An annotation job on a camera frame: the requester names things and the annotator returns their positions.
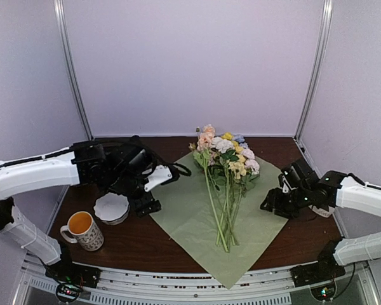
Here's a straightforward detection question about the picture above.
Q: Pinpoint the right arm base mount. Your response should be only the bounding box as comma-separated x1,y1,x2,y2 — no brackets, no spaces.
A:
290,262,345,302

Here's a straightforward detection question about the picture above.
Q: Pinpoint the white printed ribbon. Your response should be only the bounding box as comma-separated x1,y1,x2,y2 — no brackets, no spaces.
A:
310,205,335,218

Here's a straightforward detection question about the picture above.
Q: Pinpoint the right aluminium frame post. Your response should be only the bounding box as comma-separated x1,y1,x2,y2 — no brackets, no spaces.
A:
294,0,333,143

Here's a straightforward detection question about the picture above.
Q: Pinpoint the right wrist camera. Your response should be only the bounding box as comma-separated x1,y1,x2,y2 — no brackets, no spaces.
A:
278,173,293,194

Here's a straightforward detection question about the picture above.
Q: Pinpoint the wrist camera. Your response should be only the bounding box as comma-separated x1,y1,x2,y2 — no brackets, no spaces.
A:
278,173,293,194
143,165,179,193

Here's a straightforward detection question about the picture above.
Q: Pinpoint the pink rose stem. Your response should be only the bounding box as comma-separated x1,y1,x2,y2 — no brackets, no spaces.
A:
209,136,239,248
229,149,260,245

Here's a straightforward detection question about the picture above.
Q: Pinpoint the pink and green wrapping paper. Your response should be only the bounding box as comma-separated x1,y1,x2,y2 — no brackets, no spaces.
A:
151,154,287,289

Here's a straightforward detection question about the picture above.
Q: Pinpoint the aluminium frame post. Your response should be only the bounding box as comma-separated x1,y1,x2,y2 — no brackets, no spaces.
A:
294,0,333,143
53,0,93,140

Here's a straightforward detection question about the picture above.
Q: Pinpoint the white scalloped bowl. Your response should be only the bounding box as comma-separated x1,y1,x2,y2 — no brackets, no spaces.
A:
93,193,130,226

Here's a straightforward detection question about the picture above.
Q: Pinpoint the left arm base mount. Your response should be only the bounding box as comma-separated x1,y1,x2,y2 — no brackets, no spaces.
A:
44,264,101,304

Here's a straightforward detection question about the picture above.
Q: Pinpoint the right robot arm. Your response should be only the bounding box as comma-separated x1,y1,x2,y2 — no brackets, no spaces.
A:
260,158,381,281

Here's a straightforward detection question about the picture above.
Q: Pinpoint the peach blossom stem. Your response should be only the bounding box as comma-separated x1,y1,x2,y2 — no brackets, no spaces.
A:
189,125,229,253

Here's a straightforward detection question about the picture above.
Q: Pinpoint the yellow flower stem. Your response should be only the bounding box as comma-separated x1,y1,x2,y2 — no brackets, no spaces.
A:
222,133,243,247

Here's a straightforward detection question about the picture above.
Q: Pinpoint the patterned mug with orange inside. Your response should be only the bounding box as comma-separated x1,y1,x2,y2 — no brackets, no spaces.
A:
60,211,104,252

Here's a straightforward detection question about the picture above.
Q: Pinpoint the cream yellow rose spray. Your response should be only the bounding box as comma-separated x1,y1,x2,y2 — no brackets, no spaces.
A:
217,155,248,253

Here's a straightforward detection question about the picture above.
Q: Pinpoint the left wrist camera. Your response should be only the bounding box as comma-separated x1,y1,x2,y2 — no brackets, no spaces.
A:
143,165,179,193

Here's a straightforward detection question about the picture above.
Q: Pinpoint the blue flower stem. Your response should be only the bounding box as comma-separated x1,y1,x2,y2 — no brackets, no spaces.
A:
233,134,249,149

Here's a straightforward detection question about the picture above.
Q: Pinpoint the left aluminium frame post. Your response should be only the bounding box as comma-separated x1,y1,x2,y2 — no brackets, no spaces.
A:
53,0,93,140

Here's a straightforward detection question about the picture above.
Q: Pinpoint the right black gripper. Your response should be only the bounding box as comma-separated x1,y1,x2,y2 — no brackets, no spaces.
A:
261,186,312,220

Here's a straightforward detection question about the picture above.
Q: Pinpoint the aluminium front rail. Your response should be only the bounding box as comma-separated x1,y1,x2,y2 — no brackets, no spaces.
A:
17,247,374,305

